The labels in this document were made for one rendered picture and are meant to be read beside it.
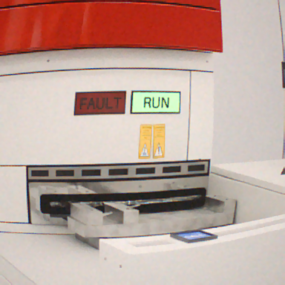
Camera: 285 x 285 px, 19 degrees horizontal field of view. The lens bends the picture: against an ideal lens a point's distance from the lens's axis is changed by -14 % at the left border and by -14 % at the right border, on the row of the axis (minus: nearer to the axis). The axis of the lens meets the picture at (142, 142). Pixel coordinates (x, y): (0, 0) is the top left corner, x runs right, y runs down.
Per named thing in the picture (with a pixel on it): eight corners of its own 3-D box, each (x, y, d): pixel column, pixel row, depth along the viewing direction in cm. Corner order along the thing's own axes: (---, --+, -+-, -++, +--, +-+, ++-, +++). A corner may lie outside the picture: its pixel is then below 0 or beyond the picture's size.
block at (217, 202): (203, 208, 203) (205, 194, 203) (216, 205, 205) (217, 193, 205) (223, 214, 196) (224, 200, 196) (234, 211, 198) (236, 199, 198)
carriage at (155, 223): (67, 228, 187) (67, 216, 187) (214, 218, 205) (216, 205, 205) (84, 238, 180) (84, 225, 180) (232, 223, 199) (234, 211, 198)
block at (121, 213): (104, 215, 191) (104, 202, 191) (119, 214, 193) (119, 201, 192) (123, 224, 184) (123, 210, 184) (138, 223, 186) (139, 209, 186)
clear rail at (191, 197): (47, 205, 190) (47, 200, 190) (200, 199, 209) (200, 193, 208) (50, 208, 189) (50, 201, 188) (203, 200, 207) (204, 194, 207)
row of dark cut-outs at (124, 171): (27, 178, 188) (27, 167, 187) (205, 172, 210) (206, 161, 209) (28, 179, 187) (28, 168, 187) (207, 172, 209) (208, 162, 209)
